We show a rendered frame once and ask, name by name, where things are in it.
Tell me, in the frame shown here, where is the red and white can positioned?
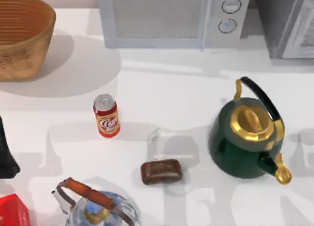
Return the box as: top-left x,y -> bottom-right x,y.
93,94 -> 121,139

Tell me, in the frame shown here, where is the brown bread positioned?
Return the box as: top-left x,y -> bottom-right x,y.
140,159 -> 184,185

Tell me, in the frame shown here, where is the pale microwave oven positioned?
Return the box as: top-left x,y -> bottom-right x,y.
96,0 -> 252,51

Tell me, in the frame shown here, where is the green and gold kettle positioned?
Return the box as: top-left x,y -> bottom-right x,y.
208,76 -> 292,186

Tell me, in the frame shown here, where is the round microwave knob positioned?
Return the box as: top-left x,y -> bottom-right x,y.
221,0 -> 243,15
217,18 -> 238,35

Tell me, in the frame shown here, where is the blue and white kettle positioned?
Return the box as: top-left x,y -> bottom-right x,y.
51,176 -> 141,226

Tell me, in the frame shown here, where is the brown wicker basket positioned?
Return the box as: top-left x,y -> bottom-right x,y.
0,0 -> 57,83

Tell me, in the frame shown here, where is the red box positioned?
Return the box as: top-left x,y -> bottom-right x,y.
0,193 -> 31,226

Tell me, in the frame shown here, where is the microwave door handle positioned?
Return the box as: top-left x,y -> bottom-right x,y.
200,0 -> 213,51

